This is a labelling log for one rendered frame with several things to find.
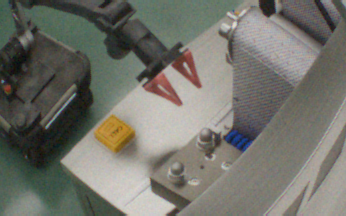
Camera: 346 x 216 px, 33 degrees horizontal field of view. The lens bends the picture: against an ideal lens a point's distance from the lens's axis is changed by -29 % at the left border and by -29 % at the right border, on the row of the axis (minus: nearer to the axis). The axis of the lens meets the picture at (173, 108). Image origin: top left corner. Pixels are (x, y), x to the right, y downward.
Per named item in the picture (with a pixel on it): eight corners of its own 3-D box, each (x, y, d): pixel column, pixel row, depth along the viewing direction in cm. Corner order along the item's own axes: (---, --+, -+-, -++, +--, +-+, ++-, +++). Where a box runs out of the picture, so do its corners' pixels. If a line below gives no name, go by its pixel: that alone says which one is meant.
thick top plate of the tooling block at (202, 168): (202, 146, 161) (203, 127, 156) (318, 214, 143) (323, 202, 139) (151, 192, 153) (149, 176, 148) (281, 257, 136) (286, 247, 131)
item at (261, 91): (233, 107, 153) (233, 41, 139) (306, 158, 143) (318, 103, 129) (231, 108, 153) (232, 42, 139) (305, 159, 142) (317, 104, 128)
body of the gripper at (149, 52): (140, 85, 160) (118, 59, 160) (174, 56, 165) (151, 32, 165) (152, 74, 154) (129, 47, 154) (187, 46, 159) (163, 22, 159)
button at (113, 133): (113, 119, 175) (112, 112, 173) (136, 136, 172) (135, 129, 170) (94, 137, 171) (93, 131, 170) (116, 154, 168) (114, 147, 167)
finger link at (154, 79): (167, 117, 160) (135, 81, 160) (190, 95, 164) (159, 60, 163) (181, 107, 154) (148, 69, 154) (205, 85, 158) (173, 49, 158)
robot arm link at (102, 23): (97, 17, 155) (123, -3, 159) (82, 36, 165) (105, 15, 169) (130, 50, 156) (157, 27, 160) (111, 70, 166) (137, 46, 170)
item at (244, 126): (232, 137, 159) (234, 108, 153) (301, 181, 149) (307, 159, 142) (231, 139, 159) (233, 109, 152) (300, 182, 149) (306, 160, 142)
